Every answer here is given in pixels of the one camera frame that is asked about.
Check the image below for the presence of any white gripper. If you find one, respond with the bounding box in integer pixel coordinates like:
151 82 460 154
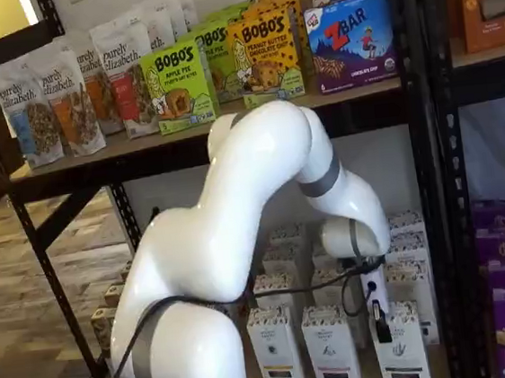
359 268 394 347

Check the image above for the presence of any white tea box green strip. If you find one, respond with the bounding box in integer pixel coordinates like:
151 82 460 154
382 232 430 270
384 259 440 349
386 209 426 241
367 299 432 378

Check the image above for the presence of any white tea box pink strip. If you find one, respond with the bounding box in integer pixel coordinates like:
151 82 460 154
309 264 360 312
310 239 335 272
298 301 362 378

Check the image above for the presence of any white tea box yellow strip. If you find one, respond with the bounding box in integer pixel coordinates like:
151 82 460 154
267 222 309 251
261 242 310 279
244 303 306 378
252 270 303 312

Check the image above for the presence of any black metal shelf rack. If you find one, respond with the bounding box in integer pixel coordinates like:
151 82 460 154
0 0 461 378
420 0 505 378

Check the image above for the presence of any green oatmeal box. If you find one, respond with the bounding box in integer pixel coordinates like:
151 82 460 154
102 281 128 310
88 304 124 356
119 259 137 281

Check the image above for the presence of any green Bobo's apple pie box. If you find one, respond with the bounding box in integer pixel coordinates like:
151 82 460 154
189 17 244 107
137 37 222 137
203 0 260 29

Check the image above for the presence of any granola bag red label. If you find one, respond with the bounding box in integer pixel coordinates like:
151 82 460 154
87 10 162 144

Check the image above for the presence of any granola bag orange label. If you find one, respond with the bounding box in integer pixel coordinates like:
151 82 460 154
27 36 109 162
59 25 127 139

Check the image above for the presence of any white granola bag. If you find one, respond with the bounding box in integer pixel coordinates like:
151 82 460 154
155 0 199 42
127 1 179 62

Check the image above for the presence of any granola bag blue label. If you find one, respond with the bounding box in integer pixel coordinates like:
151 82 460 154
0 54 66 174

